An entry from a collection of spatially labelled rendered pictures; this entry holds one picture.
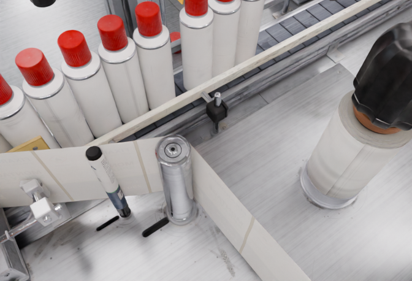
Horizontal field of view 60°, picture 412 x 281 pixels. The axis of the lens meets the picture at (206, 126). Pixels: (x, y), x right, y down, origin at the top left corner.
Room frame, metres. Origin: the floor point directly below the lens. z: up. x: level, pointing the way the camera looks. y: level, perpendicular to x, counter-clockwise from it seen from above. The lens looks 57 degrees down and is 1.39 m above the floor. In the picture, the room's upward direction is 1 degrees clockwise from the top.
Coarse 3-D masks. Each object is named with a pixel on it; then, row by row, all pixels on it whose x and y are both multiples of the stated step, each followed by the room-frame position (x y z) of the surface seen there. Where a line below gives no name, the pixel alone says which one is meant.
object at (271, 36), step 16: (352, 0) 0.67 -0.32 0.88; (384, 0) 0.67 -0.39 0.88; (304, 16) 0.62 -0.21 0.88; (320, 16) 0.62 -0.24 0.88; (352, 16) 0.62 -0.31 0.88; (272, 32) 0.56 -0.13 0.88; (288, 32) 0.57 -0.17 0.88; (256, 48) 0.52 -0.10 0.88; (272, 64) 0.48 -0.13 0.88; (176, 80) 0.43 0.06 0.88; (240, 80) 0.43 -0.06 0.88; (176, 96) 0.39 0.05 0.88; (176, 112) 0.36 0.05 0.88; (144, 128) 0.32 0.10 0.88
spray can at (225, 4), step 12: (216, 0) 0.44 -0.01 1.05; (228, 0) 0.44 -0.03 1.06; (240, 0) 0.46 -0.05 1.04; (216, 12) 0.43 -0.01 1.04; (228, 12) 0.43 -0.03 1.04; (216, 24) 0.43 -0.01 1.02; (228, 24) 0.43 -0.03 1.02; (216, 36) 0.43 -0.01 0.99; (228, 36) 0.43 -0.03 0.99; (216, 48) 0.43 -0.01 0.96; (228, 48) 0.43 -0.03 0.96; (216, 60) 0.43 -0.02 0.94; (228, 60) 0.43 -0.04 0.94; (216, 72) 0.43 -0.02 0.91
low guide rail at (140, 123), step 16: (368, 0) 0.63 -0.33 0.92; (336, 16) 0.58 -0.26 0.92; (304, 32) 0.53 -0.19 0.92; (320, 32) 0.55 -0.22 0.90; (272, 48) 0.48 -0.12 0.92; (288, 48) 0.50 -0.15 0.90; (240, 64) 0.44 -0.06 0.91; (256, 64) 0.45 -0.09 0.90; (208, 80) 0.40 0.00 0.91; (224, 80) 0.41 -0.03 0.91; (192, 96) 0.37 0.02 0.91; (160, 112) 0.33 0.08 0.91; (128, 128) 0.30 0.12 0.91; (96, 144) 0.27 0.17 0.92
